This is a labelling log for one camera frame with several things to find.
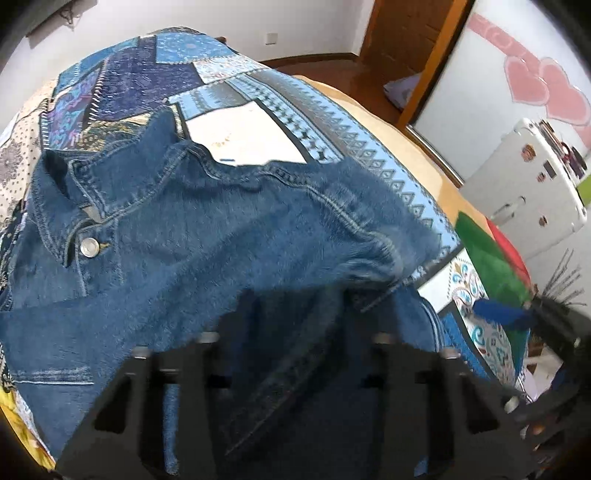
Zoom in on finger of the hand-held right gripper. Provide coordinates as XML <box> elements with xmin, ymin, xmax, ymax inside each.
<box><xmin>472</xmin><ymin>298</ymin><xmax>548</xmax><ymax>331</ymax></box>

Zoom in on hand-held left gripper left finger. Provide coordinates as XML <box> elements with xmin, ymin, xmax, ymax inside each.
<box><xmin>55</xmin><ymin>290</ymin><xmax>262</xmax><ymax>480</ymax></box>

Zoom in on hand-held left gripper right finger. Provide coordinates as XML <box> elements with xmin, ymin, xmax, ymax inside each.
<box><xmin>362</xmin><ymin>331</ymin><xmax>539</xmax><ymax>480</ymax></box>

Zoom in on blue denim jacket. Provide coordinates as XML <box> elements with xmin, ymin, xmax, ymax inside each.
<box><xmin>0</xmin><ymin>113</ymin><xmax>462</xmax><ymax>480</ymax></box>

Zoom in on green cloth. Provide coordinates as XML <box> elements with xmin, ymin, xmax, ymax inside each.
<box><xmin>454</xmin><ymin>211</ymin><xmax>533</xmax><ymax>361</ymax></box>

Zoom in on bundle of thin dark sticks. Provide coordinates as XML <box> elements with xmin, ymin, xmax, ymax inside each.
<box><xmin>534</xmin><ymin>248</ymin><xmax>588</xmax><ymax>306</ymax></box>

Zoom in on red cloth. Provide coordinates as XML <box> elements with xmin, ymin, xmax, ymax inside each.
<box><xmin>486</xmin><ymin>219</ymin><xmax>533</xmax><ymax>288</ymax></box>

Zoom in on white refrigerator with stickers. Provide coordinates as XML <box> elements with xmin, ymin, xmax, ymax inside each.
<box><xmin>460</xmin><ymin>117</ymin><xmax>588</xmax><ymax>260</ymax></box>

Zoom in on small dark ornaments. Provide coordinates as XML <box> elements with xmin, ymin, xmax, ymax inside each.
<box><xmin>536</xmin><ymin>119</ymin><xmax>591</xmax><ymax>182</ymax></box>

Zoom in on tan bed sheet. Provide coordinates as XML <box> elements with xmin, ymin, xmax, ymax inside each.
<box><xmin>295</xmin><ymin>73</ymin><xmax>491</xmax><ymax>223</ymax></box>

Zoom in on white wardrobe door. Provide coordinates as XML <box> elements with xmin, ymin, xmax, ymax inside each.
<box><xmin>409</xmin><ymin>0</ymin><xmax>591</xmax><ymax>186</ymax></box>

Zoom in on pink heart decal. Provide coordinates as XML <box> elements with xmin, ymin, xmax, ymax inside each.
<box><xmin>470</xmin><ymin>13</ymin><xmax>591</xmax><ymax>128</ymax></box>

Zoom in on purple cloth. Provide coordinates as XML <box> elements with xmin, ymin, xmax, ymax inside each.
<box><xmin>383</xmin><ymin>73</ymin><xmax>422</xmax><ymax>112</ymax></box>

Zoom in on brown wooden door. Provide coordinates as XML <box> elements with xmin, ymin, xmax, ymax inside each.
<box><xmin>358</xmin><ymin>0</ymin><xmax>458</xmax><ymax>85</ymax></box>

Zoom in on blue patchwork blanket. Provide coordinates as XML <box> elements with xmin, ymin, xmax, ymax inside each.
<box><xmin>0</xmin><ymin>27</ymin><xmax>529</xmax><ymax>472</ymax></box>

